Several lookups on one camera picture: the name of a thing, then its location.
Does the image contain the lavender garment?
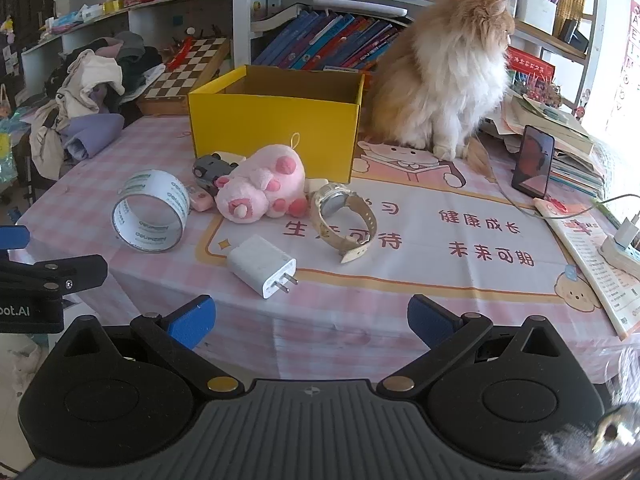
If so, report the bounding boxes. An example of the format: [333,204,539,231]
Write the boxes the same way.
[59,112,125,162]

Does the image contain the fluffy orange white cat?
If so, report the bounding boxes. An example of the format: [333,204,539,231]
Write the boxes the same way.
[361,0,517,181]

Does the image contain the white power strip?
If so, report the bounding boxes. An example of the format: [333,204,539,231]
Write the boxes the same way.
[599,236,640,267]

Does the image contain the white pen holder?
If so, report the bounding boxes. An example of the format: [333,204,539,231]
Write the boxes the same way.
[514,0,559,36]

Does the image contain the pink checked printed tablecloth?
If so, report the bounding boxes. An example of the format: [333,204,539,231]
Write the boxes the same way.
[9,109,640,387]

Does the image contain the yellow cardboard box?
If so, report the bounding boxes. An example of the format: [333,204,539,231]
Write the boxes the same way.
[187,64,365,184]

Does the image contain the wooden chessboard box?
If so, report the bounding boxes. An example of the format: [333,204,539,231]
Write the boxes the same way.
[135,37,232,116]

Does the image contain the black smartphone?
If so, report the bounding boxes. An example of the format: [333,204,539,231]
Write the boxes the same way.
[510,124,556,200]

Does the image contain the stack of books and papers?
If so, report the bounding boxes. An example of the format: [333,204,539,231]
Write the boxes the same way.
[479,89,609,199]

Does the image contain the pink plush toy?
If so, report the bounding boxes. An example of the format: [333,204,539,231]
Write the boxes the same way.
[214,132,309,224]

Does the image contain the red tassel ornament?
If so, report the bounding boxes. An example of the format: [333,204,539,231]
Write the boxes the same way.
[163,27,197,72]

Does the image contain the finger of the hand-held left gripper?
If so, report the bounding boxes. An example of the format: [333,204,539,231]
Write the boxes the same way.
[0,254,109,307]
[0,226,29,251]

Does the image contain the white flat book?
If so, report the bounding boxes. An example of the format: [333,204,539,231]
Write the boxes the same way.
[249,2,417,36]

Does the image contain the white garment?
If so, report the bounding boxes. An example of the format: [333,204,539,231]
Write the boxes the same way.
[28,49,125,181]

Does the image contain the dark garments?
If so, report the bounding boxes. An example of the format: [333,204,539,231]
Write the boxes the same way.
[94,31,166,107]

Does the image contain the white plug charger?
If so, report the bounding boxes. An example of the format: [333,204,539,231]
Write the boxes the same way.
[226,234,300,301]

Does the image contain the red paper box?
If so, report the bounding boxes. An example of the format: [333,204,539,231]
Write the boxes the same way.
[504,47,557,87]

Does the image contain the row of colourful books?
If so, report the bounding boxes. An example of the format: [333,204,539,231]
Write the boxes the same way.
[252,9,407,72]

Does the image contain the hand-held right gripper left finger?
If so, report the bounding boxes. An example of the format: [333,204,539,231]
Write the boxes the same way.
[56,295,252,402]

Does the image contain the white plugged adapter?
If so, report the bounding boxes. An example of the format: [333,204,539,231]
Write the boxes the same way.
[613,211,640,251]

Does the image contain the beige strap wristwatch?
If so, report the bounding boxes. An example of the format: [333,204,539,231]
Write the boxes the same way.
[309,182,379,264]

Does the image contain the pink plastic case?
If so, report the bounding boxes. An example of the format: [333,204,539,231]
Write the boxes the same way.
[187,185,219,211]

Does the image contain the clear tape roll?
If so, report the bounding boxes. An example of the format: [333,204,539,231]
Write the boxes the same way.
[111,169,191,254]

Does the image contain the grey toy car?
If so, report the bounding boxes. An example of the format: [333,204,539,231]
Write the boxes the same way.
[192,152,240,197]

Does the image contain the white bookshelf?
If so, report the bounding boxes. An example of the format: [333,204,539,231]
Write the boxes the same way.
[20,0,607,127]

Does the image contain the printed booklet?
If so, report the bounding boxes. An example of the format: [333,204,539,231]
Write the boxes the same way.
[531,197,640,342]

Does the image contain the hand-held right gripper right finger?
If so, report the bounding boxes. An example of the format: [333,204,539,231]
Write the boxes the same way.
[376,294,581,402]

